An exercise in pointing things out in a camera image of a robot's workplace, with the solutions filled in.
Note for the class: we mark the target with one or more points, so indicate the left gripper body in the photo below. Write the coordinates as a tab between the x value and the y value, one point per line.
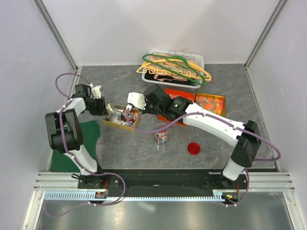
96	107

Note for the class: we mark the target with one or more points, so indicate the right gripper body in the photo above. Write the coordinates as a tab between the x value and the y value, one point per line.
150	109

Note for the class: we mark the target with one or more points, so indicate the gold tin of candies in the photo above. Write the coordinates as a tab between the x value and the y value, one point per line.
117	117

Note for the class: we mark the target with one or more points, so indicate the orange tray of lollipops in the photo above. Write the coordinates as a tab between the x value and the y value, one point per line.
173	94

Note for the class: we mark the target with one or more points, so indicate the gold tin of gummies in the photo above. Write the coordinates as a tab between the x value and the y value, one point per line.
213	103

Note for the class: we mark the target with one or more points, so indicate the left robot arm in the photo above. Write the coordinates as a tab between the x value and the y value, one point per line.
65	134

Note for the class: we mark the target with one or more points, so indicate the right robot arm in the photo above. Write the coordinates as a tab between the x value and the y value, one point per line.
244	137

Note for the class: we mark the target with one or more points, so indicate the green cloth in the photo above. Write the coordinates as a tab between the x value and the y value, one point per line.
63	164

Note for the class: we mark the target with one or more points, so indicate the black garment in basket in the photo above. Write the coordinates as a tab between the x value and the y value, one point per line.
168	79

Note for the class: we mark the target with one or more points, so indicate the orange clothes hanger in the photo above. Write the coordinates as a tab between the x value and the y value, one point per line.
176	70

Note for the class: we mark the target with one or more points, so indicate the white plastic basket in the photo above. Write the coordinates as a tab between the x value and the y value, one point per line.
175	56

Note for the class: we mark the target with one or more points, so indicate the clear glass jar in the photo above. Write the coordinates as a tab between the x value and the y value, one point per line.
161	136

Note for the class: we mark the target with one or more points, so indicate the floral pink cloth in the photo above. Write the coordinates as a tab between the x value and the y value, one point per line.
168	69

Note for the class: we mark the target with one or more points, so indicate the yellow clothes hanger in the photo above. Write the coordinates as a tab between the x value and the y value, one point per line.
184	68

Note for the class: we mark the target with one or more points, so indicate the green clothes hanger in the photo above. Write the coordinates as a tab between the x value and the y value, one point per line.
177	68

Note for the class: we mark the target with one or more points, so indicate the red jar lid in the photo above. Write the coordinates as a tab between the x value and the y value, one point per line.
193	148

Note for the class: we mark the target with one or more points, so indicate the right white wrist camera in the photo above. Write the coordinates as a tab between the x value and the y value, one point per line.
136	100

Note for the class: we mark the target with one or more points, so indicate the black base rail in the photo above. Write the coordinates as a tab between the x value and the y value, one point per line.
148	178

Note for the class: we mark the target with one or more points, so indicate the grey cable duct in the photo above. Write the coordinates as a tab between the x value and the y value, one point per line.
96	195

